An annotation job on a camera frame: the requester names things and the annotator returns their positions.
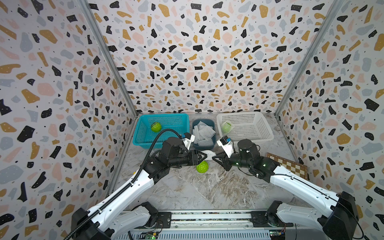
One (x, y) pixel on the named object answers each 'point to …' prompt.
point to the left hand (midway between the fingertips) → (206, 156)
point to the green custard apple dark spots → (156, 127)
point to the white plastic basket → (247, 125)
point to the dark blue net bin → (211, 122)
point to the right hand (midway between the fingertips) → (214, 157)
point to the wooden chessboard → (299, 169)
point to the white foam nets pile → (204, 134)
